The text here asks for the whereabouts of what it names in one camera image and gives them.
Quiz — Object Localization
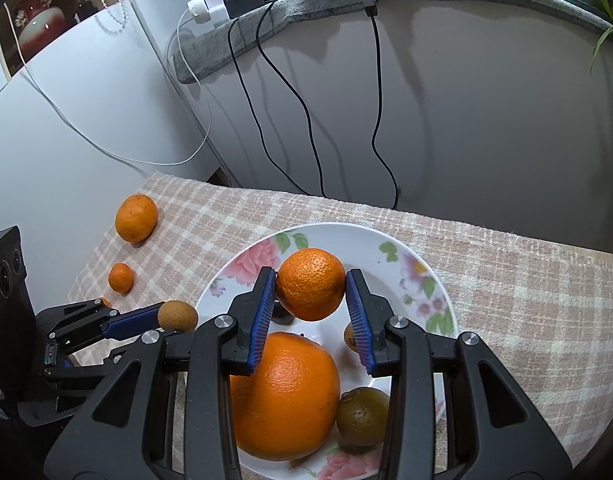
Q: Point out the white charger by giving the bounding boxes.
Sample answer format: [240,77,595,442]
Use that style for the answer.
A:
[187,0,230,25]

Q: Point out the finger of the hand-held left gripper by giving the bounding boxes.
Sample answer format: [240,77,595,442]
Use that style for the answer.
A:
[35,299,163,357]
[44,342,147,392]

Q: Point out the white charging cable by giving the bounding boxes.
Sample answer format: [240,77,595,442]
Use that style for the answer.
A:
[0,2,237,166]

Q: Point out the black power adapter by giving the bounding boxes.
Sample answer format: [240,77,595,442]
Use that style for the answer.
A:
[226,0,265,17]

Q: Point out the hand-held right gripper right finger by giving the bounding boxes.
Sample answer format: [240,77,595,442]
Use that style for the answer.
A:
[345,268,573,480]

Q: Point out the small dark container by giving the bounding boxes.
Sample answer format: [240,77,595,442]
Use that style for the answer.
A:
[74,0,98,26]

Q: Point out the greenish brown kiwi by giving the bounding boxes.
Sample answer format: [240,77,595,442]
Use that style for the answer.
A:
[336,386,391,447]

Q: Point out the medium orange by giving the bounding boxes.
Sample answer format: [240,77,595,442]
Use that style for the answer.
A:
[115,194,160,242]
[276,248,347,322]

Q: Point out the checkered beige tablecloth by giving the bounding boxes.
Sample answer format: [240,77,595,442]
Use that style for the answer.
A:
[66,171,613,466]

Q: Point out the small tangerine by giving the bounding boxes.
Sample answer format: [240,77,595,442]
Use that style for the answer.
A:
[109,263,135,293]

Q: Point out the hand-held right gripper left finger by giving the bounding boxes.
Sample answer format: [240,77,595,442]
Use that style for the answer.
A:
[45,266,278,480]

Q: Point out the large orange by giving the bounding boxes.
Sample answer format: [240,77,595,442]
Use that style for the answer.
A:
[230,332,342,462]

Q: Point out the black power cable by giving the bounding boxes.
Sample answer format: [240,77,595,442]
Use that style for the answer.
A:
[227,12,324,198]
[256,0,324,198]

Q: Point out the floral white plate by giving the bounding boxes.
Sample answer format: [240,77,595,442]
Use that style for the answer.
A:
[194,221,459,480]

